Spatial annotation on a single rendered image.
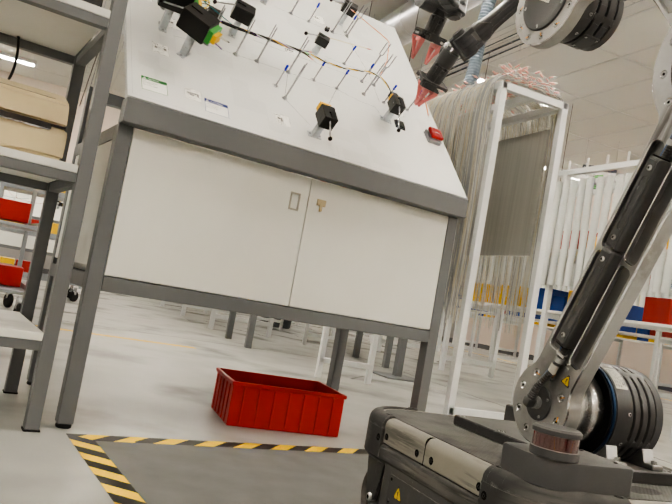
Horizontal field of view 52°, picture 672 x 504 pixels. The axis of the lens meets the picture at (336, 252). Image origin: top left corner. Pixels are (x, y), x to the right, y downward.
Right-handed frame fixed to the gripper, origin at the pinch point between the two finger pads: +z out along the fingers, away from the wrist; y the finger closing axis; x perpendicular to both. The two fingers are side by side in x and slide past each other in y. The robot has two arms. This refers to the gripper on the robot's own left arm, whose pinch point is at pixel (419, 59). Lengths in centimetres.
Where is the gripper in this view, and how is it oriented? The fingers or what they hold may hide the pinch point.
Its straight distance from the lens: 244.6
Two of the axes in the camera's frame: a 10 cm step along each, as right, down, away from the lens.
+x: 3.2, 4.3, -8.5
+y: -8.6, -2.5, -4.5
